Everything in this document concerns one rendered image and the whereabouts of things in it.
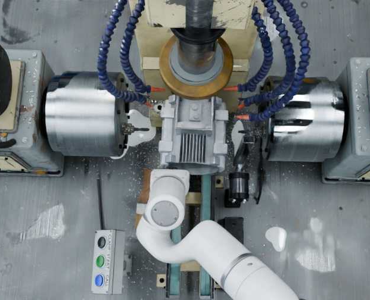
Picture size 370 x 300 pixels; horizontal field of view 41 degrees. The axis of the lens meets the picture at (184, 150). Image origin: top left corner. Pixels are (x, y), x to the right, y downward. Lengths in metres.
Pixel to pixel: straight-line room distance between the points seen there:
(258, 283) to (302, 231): 0.77
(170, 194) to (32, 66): 0.60
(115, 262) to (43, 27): 0.95
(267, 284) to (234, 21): 0.49
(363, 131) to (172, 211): 0.60
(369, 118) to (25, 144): 0.92
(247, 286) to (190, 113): 0.60
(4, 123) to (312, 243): 1.01
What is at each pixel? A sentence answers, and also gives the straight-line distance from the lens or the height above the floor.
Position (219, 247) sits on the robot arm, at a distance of 0.99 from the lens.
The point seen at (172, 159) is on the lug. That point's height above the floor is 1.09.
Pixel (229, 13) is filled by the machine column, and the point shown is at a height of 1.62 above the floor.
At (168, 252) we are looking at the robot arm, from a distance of 1.09.
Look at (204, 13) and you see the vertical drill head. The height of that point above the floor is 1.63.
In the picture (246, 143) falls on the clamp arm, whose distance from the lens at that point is 1.25.
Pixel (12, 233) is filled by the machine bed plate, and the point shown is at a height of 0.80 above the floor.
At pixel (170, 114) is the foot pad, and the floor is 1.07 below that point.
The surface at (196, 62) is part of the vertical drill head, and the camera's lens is 1.12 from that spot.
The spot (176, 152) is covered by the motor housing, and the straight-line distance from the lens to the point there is 1.41.
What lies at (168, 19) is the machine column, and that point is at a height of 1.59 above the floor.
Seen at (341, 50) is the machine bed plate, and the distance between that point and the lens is 1.91.
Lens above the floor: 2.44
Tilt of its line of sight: 75 degrees down
